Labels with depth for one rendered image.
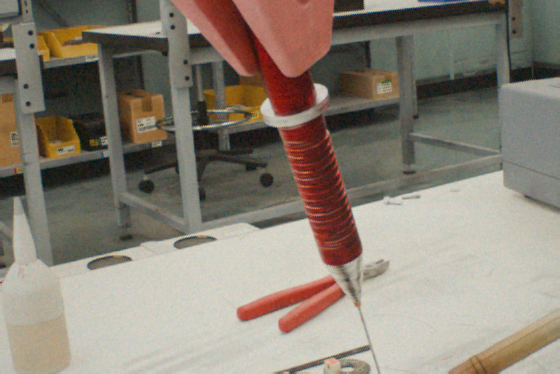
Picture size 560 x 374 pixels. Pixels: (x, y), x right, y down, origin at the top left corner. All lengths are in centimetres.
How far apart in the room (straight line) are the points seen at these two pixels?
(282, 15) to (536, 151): 60
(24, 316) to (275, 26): 37
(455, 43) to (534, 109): 532
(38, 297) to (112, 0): 441
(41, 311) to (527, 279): 31
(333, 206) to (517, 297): 39
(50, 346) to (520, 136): 43
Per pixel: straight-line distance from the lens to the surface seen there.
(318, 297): 60
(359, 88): 528
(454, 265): 67
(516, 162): 81
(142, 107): 451
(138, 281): 69
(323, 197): 23
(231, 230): 81
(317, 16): 21
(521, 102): 80
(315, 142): 22
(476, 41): 622
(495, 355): 29
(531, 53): 658
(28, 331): 55
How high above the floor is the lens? 97
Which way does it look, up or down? 14 degrees down
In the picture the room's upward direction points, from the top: 4 degrees counter-clockwise
